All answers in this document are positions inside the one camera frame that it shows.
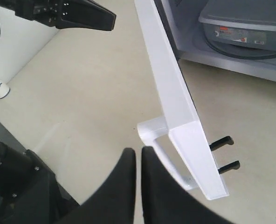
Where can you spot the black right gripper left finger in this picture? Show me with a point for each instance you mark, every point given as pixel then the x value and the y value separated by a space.
pixel 114 200

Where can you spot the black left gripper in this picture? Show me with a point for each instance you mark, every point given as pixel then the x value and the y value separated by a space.
pixel 63 14

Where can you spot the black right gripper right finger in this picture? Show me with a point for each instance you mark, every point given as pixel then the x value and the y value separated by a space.
pixel 164 201

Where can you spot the white lidded plastic container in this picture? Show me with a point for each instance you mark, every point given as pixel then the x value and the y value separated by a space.
pixel 248 23

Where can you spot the black left robot arm base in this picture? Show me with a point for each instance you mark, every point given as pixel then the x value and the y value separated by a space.
pixel 29 191

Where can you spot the white Midea microwave body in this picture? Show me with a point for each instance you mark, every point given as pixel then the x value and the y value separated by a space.
pixel 181 22

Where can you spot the glass turntable plate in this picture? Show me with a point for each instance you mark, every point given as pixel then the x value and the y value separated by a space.
pixel 235 51

